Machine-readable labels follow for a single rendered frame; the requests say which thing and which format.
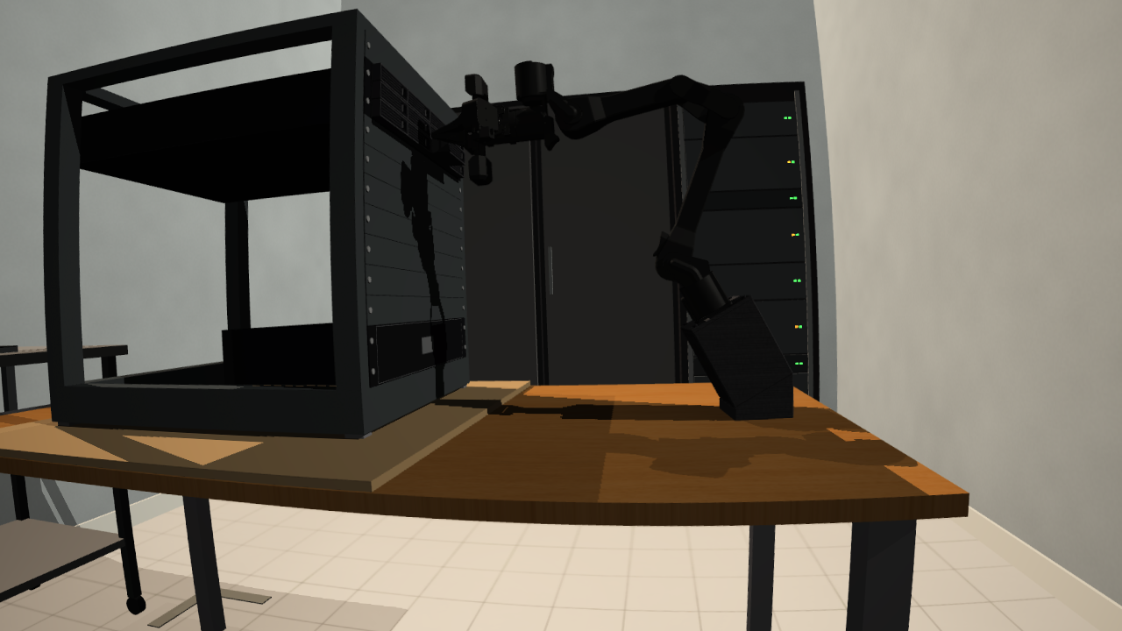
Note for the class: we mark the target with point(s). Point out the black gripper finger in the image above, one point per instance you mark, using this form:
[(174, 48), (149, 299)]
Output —
[(454, 126), (448, 137)]

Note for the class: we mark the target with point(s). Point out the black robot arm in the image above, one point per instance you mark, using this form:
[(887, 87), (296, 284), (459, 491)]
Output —
[(579, 117)]

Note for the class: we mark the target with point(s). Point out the black open rack frame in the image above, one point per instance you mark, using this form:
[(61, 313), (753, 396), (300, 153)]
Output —
[(391, 207)]

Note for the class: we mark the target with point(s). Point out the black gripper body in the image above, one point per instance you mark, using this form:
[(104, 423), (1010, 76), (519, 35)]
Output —
[(480, 167)]

